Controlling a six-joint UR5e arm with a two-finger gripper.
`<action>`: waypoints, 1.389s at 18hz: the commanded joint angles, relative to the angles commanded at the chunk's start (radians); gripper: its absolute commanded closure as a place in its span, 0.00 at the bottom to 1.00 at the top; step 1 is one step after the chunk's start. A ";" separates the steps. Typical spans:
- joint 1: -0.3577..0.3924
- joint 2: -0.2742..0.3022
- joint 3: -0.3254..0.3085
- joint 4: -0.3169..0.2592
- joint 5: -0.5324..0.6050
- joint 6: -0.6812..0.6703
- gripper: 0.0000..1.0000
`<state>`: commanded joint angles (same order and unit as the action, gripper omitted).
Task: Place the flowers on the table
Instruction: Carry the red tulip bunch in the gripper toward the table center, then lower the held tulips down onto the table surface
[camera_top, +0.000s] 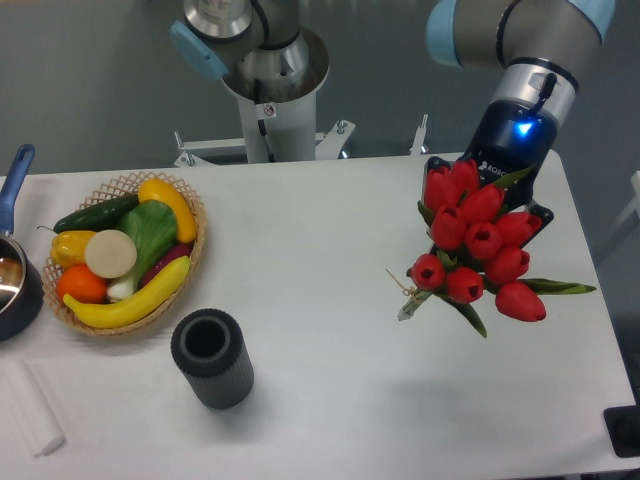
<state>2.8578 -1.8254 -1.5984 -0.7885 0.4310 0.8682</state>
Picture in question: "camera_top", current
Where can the yellow bell pepper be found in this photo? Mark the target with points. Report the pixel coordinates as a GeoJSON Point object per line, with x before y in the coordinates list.
{"type": "Point", "coordinates": [68, 248]}

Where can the black device at edge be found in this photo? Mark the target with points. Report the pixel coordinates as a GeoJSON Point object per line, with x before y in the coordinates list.
{"type": "Point", "coordinates": [623, 428]}

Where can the orange fruit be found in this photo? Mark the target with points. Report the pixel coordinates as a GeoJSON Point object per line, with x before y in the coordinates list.
{"type": "Point", "coordinates": [82, 284]}

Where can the white foam roll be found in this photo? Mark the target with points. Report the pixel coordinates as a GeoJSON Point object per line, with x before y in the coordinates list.
{"type": "Point", "coordinates": [31, 410]}

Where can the red tulip bouquet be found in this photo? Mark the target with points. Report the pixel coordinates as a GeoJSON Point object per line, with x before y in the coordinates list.
{"type": "Point", "coordinates": [477, 248]}

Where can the woven wicker basket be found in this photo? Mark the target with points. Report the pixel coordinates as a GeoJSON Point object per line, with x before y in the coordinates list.
{"type": "Point", "coordinates": [117, 187]}

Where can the dark grey ribbed vase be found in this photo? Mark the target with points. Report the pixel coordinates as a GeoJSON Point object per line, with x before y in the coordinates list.
{"type": "Point", "coordinates": [208, 347]}

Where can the green bok choy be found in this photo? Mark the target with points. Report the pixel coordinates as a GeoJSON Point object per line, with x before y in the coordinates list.
{"type": "Point", "coordinates": [152, 226]}

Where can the yellow squash at top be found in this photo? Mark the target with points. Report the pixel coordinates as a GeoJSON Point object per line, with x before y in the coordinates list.
{"type": "Point", "coordinates": [164, 192]}

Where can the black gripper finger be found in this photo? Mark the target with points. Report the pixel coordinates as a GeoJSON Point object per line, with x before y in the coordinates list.
{"type": "Point", "coordinates": [437, 165]}
{"type": "Point", "coordinates": [538, 218]}

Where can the purple eggplant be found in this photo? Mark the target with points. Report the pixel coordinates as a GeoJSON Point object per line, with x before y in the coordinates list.
{"type": "Point", "coordinates": [176, 251]}

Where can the green cucumber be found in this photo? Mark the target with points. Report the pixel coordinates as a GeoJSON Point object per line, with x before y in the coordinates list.
{"type": "Point", "coordinates": [97, 217]}

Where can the white frame at right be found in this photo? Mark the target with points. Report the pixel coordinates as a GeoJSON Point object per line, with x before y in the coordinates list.
{"type": "Point", "coordinates": [623, 225]}

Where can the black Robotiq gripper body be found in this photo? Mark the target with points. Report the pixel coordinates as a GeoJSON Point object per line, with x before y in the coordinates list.
{"type": "Point", "coordinates": [508, 139]}

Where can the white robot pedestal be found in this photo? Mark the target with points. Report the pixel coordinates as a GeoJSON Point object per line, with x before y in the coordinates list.
{"type": "Point", "coordinates": [275, 91]}

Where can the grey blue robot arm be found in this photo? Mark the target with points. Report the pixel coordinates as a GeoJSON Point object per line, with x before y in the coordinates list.
{"type": "Point", "coordinates": [543, 47]}

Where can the beige round disc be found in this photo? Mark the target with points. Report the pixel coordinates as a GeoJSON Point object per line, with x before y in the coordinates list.
{"type": "Point", "coordinates": [110, 254]}

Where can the blue handled saucepan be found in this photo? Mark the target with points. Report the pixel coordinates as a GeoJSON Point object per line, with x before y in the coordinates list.
{"type": "Point", "coordinates": [21, 285]}

